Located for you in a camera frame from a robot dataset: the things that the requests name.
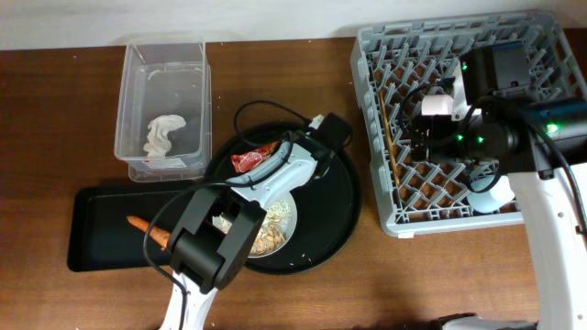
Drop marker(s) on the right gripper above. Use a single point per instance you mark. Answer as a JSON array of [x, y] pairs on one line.
[[438, 129]]

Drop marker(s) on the wooden chopstick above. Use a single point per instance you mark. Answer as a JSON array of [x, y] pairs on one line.
[[389, 139]]

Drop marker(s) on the blue plastic cup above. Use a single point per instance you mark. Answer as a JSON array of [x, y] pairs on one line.
[[492, 200]]

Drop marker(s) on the grey plate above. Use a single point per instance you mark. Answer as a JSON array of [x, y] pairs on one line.
[[291, 220]]

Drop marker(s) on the rice and nut scraps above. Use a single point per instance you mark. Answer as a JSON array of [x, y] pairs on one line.
[[270, 234]]

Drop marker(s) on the red snack wrapper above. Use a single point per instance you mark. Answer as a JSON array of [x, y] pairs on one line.
[[252, 159]]

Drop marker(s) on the white tissue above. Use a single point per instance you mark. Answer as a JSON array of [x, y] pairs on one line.
[[158, 144]]

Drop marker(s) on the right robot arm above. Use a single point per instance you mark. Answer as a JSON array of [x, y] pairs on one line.
[[541, 149]]

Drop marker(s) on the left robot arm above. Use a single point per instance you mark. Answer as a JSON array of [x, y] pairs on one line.
[[212, 239]]

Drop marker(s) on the grey dishwasher rack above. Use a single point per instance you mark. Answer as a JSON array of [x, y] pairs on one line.
[[397, 58]]

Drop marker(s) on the round black tray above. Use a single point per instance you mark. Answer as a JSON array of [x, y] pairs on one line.
[[324, 213]]

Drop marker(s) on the clear plastic storage bin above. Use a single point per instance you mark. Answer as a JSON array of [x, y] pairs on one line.
[[165, 78]]

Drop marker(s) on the black rectangular tray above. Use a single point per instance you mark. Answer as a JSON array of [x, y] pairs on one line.
[[101, 237]]

